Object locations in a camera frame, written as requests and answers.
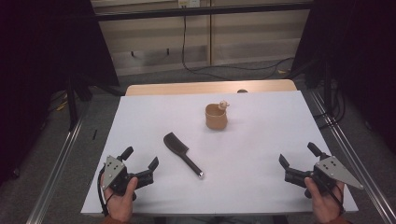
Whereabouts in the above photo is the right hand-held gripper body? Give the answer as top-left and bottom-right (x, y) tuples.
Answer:
(284, 155), (364, 200)

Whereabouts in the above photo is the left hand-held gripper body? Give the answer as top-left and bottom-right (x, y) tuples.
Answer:
(101, 155), (155, 201)

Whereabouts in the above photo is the black spatula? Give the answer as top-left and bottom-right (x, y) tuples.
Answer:
(163, 132), (205, 179)

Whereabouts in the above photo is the brown cup with figurine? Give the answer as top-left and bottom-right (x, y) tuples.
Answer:
(205, 100), (231, 131)

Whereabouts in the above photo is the person's left hand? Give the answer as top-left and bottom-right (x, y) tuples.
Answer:
(101, 174), (139, 224)

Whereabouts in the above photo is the person's right hand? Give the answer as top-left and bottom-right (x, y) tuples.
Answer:
(304, 176), (346, 224)

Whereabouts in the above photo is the white table cover board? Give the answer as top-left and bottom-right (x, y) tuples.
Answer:
(80, 90), (360, 217)

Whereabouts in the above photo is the black metal stand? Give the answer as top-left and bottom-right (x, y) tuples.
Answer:
(66, 73), (94, 132)

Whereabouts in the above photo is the wooden table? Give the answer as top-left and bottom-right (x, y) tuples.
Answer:
(124, 78), (298, 97)

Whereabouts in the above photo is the black curtain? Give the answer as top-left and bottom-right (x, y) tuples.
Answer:
(290, 0), (396, 153)
(0, 0), (120, 185)

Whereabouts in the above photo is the black horizontal bar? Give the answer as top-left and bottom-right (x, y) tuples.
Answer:
(92, 2), (314, 22)

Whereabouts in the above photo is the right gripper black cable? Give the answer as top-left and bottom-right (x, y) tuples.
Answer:
(311, 175), (346, 216)

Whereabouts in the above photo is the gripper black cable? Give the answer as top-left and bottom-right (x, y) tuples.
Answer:
(97, 167), (110, 217)
(311, 175), (346, 216)

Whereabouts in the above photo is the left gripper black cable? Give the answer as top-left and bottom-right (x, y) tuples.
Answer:
(97, 167), (110, 217)

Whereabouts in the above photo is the aluminium floor rail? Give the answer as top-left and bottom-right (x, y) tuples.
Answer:
(309, 90), (396, 224)
(25, 119), (84, 224)

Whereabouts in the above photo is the bundle of black cables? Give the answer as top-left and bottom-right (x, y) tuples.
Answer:
(312, 78), (347, 130)

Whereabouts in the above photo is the long black floor cable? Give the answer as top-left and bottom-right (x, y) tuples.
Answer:
(181, 14), (295, 81)

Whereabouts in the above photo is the white wall outlet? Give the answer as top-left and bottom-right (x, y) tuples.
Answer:
(177, 0), (201, 8)

